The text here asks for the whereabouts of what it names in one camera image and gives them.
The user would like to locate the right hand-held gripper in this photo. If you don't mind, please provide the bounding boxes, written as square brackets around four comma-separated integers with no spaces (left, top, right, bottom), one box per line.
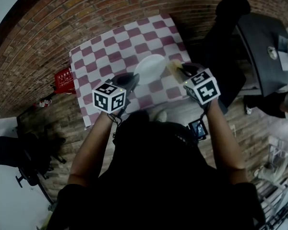
[180,62,222,106]

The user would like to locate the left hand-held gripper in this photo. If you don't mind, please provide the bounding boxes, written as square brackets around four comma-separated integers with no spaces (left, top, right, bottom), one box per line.
[92,72,141,115]

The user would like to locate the yellow sponge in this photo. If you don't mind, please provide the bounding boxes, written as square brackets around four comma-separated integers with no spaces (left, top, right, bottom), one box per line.
[167,59,186,83]

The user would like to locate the white plate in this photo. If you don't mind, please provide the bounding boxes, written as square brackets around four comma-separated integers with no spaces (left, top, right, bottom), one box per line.
[133,54,166,85]

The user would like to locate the person's right forearm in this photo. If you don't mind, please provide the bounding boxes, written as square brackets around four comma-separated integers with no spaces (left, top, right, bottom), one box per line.
[203,99,247,185]

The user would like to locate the person's left forearm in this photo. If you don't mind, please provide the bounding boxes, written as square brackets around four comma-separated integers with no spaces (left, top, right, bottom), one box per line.
[67,110,119,188]

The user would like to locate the pink checkered tablecloth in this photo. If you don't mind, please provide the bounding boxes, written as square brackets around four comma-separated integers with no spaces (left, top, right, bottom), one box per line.
[69,13,195,130]

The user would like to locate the person's white shoe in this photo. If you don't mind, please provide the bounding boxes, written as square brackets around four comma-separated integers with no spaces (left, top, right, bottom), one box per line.
[150,109,168,123]

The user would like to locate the small screen device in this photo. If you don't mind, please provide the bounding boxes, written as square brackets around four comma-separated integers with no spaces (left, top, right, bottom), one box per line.
[187,119,209,141]

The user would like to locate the red fire equipment box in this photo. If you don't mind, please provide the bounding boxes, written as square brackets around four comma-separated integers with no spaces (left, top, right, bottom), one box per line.
[54,67,77,95]

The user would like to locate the dark grey desk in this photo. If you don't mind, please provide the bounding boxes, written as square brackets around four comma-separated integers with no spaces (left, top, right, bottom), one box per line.
[236,12,288,98]

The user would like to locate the red fire extinguisher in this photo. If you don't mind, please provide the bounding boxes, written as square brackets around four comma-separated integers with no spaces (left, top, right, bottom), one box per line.
[33,92,60,109]

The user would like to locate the grey equipment box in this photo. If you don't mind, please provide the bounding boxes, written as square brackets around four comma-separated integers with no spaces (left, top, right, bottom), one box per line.
[277,34,288,72]

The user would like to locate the person's black shirt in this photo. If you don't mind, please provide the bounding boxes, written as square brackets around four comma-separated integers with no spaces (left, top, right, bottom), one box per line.
[47,114,267,230]

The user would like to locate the black office chair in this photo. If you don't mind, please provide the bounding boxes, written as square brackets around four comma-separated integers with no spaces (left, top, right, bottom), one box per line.
[0,128,67,189]

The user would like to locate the white metal rack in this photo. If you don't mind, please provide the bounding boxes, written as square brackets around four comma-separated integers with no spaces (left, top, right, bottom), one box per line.
[254,138,288,230]

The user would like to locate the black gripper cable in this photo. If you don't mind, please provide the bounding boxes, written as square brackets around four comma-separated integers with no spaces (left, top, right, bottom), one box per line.
[107,111,126,141]

